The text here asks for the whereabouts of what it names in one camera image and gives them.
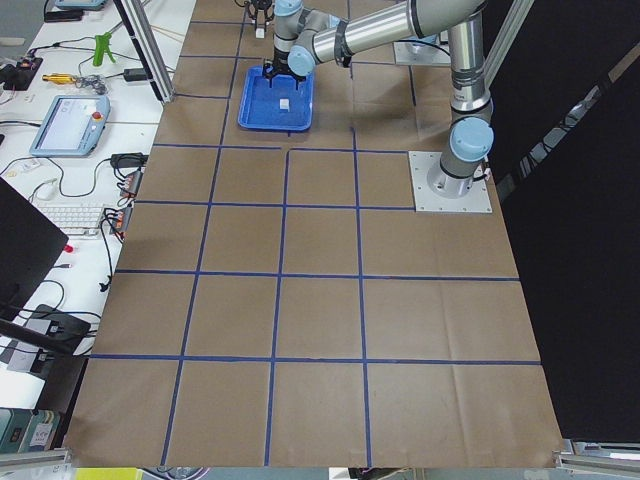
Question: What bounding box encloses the white keyboard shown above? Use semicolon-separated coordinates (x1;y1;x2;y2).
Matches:
35;203;104;238

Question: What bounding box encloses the blue plastic tray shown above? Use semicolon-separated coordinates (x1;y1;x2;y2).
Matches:
238;66;315;132

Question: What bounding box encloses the black power adapter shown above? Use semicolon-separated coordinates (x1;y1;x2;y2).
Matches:
123;68;148;82

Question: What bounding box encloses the yellow screwdriver tool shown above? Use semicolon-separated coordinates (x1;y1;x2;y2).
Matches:
42;73;77;85

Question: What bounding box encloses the black monitor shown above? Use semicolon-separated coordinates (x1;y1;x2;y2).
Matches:
0;180;68;321

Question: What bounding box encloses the green clamp tool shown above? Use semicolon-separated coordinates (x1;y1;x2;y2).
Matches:
92;32;116;67

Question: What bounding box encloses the aluminium frame post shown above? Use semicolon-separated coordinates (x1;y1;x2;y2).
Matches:
114;0;175;104

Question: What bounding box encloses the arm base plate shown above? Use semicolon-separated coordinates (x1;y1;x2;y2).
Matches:
408;151;493;214

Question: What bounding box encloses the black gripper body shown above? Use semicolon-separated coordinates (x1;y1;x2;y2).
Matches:
243;0;274;15
262;59;306;82

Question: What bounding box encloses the teach pendant tablet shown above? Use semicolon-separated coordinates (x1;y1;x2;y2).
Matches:
29;95;111;157

